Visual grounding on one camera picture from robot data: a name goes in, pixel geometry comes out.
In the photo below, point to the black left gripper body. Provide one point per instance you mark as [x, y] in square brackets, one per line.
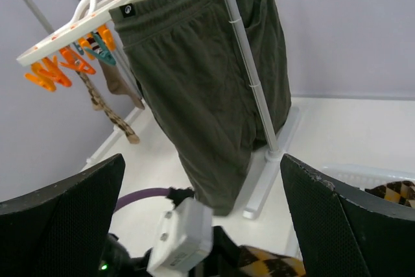
[222, 261]

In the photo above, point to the large yellow brown argyle sock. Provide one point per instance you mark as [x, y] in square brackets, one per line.
[400, 192]

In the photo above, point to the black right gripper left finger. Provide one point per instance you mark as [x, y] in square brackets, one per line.
[61, 229]

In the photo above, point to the white oval clip hanger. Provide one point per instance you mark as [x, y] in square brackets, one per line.
[47, 57]

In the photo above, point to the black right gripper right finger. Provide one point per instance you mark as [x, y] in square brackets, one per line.
[344, 231]

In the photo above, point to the olive green hanging garment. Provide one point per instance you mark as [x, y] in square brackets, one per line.
[187, 63]

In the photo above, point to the white plastic basket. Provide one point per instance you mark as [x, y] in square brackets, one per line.
[364, 177]

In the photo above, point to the tan brown argyle sock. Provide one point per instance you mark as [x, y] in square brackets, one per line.
[100, 104]

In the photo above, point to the metal clothes rack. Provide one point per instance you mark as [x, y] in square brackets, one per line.
[260, 37]

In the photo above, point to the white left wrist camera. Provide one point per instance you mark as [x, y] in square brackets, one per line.
[184, 238]

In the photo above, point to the plain brown sock centre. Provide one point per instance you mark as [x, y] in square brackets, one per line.
[117, 85]

